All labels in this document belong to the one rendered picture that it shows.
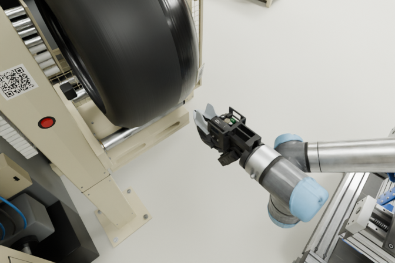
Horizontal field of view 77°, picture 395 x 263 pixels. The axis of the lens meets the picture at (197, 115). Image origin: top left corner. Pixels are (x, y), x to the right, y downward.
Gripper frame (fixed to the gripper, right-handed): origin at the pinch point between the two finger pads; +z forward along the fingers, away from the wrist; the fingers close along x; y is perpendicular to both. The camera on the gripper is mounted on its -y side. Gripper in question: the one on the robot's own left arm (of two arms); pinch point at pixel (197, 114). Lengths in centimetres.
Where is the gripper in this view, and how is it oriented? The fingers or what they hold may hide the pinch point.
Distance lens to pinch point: 66.6
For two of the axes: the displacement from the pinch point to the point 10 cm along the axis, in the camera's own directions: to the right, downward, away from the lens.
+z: -6.3, -5.3, 5.7
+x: -7.7, 5.0, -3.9
